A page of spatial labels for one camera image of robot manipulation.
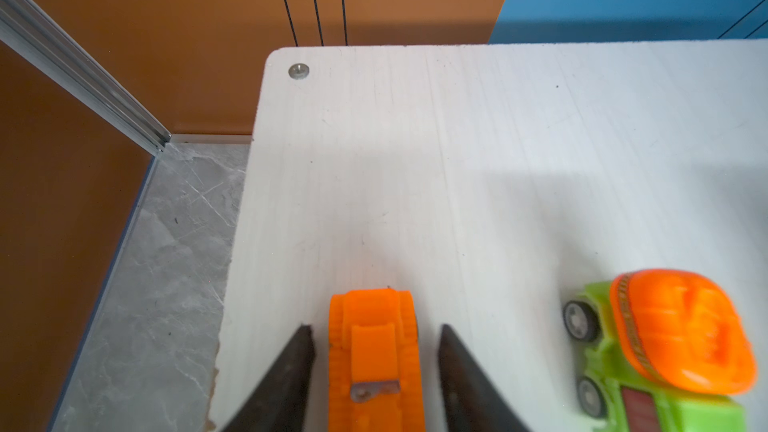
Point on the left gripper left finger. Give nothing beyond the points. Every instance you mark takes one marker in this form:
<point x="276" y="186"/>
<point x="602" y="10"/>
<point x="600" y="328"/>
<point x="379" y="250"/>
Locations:
<point x="279" y="401"/>

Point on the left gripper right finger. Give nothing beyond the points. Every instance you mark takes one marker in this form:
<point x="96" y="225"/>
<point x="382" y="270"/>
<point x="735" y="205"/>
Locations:
<point x="470" y="400"/>

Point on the orange toy car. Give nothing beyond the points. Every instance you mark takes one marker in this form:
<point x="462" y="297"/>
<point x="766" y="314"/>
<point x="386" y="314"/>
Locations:
<point x="374" y="374"/>

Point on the orange green toy truck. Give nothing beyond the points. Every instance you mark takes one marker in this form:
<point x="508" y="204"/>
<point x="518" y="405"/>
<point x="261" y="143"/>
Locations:
<point x="664" y="350"/>

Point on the white two-tier shelf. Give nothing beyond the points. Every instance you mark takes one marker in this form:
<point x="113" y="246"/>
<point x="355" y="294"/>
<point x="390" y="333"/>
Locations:
<point x="492" y="182"/>

